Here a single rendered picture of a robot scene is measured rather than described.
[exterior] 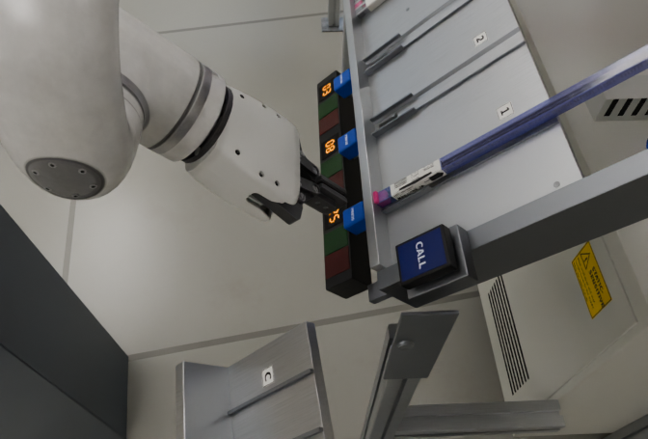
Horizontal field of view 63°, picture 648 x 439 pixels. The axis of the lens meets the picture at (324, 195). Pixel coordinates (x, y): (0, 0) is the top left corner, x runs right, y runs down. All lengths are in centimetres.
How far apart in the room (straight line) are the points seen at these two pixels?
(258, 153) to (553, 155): 25
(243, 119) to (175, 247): 99
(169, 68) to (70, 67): 12
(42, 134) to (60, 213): 127
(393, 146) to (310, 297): 76
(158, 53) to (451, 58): 33
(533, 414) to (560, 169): 55
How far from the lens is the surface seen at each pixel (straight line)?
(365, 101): 66
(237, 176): 45
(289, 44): 195
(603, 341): 81
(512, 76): 56
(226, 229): 143
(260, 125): 48
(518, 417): 93
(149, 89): 41
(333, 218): 63
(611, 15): 111
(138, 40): 42
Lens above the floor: 118
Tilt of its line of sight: 53 degrees down
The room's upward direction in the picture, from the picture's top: straight up
